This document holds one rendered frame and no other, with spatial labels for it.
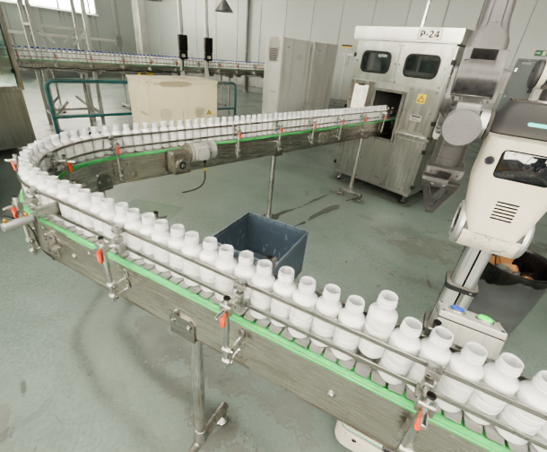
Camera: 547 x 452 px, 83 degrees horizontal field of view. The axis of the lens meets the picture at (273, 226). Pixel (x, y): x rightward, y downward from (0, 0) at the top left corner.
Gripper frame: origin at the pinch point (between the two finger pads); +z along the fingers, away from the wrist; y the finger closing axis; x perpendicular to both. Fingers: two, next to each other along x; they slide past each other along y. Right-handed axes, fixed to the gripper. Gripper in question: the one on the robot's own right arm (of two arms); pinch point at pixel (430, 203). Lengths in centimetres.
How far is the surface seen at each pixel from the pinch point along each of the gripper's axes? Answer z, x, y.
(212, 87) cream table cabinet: 23, -307, -334
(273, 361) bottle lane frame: 46, -24, 20
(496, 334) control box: 25.2, 21.6, 2.6
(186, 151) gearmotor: 35, -143, -86
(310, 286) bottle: 20.2, -18.6, 16.0
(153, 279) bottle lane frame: 37, -66, 19
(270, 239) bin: 51, -57, -44
